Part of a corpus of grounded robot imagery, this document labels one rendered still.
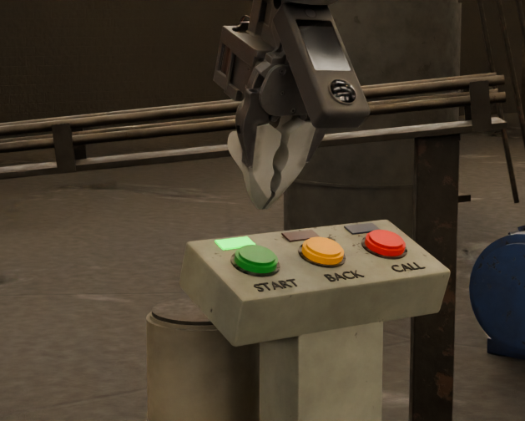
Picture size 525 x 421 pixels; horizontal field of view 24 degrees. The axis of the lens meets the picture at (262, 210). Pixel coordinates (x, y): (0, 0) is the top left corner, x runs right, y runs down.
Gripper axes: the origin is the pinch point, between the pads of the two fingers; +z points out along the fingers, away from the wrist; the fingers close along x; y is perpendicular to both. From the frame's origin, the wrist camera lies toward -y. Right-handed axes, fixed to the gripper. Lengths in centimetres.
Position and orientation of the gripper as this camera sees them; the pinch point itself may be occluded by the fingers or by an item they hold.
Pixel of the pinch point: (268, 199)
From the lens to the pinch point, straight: 109.0
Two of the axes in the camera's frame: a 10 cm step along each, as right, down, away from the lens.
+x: -8.4, 0.8, -5.3
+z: -1.8, 8.8, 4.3
